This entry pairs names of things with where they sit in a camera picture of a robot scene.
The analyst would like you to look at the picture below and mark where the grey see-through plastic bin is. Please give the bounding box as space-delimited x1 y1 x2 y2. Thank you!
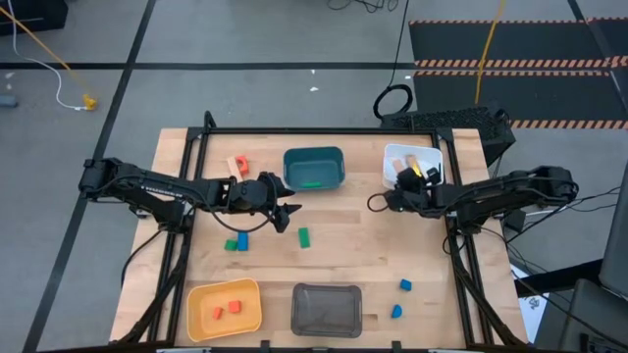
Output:
289 282 364 338

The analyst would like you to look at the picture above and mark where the black hazard-striped floor mat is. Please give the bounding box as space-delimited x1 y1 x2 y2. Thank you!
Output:
408 18 628 131

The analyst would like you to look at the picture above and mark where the long natural wood block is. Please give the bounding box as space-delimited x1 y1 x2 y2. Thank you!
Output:
226 156 244 183

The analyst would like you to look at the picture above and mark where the black cable bundle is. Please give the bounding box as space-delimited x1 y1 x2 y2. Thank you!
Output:
327 0 399 15

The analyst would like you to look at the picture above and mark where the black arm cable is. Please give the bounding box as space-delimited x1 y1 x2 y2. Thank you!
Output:
120 228 166 290

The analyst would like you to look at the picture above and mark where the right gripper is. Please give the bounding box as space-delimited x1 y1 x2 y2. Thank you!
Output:
386 166 445 219

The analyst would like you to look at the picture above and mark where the black box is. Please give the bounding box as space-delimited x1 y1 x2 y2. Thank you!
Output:
0 0 69 36

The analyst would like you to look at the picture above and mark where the grey monitor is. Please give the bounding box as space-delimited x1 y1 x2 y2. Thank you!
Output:
599 161 628 300

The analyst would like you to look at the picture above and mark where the teal plastic bin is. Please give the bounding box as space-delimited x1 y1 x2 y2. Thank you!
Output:
283 145 346 192

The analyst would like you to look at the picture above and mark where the yellow plastic bin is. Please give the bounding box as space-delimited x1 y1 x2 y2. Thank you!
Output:
185 277 263 343

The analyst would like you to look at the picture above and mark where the white floor cable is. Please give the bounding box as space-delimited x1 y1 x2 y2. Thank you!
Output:
7 0 87 112

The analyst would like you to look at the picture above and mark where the black looped floor cable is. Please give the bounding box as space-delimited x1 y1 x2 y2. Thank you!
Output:
372 0 415 122

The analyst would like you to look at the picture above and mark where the black metal table frame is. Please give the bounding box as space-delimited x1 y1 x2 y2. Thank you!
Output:
115 110 526 352

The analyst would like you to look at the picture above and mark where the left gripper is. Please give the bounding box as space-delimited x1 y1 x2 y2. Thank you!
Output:
228 171 303 234

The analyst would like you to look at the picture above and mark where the yellow floor cable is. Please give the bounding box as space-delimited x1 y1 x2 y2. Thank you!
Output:
473 0 507 106
0 5 92 99

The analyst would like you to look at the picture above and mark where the black power adapter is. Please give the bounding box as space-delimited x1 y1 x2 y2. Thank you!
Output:
503 209 527 232

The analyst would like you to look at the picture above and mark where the white paper sheet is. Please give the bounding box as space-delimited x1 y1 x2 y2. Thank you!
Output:
509 264 549 344

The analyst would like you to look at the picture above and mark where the dark grey cabinet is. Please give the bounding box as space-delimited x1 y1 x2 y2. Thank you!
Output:
533 278 628 353

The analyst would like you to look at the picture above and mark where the white plastic bin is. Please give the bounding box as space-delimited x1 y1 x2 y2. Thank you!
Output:
382 143 445 191

